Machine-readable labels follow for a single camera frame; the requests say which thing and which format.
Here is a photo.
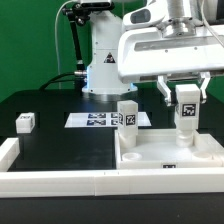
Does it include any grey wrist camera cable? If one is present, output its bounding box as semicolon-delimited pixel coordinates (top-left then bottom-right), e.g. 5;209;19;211
199;0;224;48

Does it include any white U-shaped obstacle fence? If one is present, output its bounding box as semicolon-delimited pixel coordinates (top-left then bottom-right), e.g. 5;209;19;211
0;138;224;198

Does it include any white square table top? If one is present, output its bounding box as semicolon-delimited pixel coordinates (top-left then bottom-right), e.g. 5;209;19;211
115;129;224;169

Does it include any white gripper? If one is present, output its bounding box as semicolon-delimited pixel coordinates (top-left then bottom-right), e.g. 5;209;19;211
117;26;224;106

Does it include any white cable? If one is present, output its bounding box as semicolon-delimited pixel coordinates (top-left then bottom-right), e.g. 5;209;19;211
54;0;81;90

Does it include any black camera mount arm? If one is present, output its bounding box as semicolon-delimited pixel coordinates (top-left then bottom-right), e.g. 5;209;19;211
61;1;115;78

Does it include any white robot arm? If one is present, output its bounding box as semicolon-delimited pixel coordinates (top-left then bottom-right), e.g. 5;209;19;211
83;0;224;105

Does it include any white marker sheet with tags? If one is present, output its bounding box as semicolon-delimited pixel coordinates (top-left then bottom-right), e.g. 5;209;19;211
65;112;151;128

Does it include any black cable bundle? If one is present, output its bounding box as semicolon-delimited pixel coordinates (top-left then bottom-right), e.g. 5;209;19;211
39;73;88;91

